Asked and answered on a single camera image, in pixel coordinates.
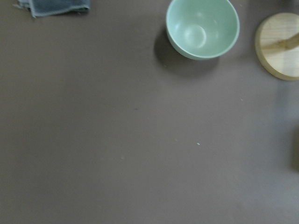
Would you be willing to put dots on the wooden mug tree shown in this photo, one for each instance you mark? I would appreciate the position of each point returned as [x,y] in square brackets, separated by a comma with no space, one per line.
[277,45]

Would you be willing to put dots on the grey cloth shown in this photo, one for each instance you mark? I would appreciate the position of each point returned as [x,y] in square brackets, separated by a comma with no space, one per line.
[43,8]

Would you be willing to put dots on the green bowl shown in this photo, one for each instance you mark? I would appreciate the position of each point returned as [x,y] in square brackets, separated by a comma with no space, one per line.
[202,29]

